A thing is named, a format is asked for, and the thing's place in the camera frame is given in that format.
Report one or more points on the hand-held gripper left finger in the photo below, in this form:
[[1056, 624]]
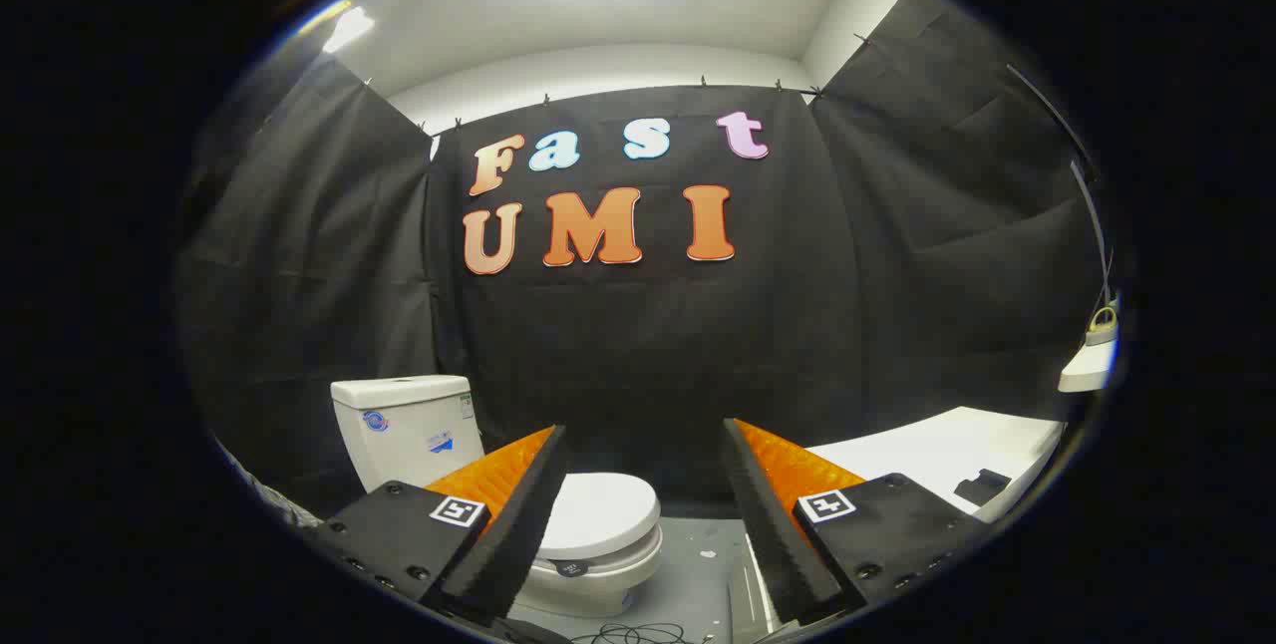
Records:
[[518, 524]]

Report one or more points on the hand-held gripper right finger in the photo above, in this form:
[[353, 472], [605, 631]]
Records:
[[773, 534]]

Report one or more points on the white toilet lid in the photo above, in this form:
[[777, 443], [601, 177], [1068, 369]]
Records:
[[608, 509]]

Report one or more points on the white toilet seat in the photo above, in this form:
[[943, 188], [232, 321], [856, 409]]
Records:
[[638, 554]]

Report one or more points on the white ceramic toilet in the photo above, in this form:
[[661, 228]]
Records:
[[409, 425]]

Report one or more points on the white tub with grey panel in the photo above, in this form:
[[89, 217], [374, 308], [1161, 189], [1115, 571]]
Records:
[[927, 450]]

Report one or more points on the black block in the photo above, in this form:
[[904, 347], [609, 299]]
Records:
[[982, 487]]

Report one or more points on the black backdrop cloth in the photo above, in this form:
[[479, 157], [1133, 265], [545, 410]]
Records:
[[648, 345]]

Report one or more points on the yellow-green item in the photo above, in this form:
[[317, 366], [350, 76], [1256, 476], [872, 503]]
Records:
[[1102, 328]]

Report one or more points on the small ceiling light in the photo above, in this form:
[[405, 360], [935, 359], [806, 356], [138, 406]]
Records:
[[349, 28]]

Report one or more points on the white wall shelf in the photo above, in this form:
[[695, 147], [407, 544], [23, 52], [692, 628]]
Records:
[[1087, 367]]

